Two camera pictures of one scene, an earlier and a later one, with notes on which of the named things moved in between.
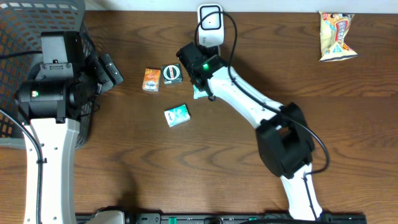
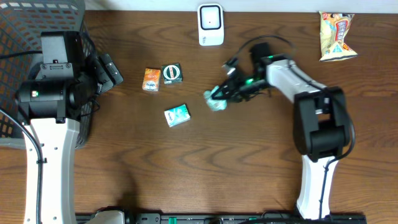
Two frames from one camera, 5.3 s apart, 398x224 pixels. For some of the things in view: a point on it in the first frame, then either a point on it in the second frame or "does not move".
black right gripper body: (201, 89) to (242, 86)
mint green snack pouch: (197, 93) to (215, 104)
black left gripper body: (104, 73) does not move
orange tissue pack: (151, 79) does not move
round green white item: (171, 73) does not move
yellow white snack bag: (333, 27) does not move
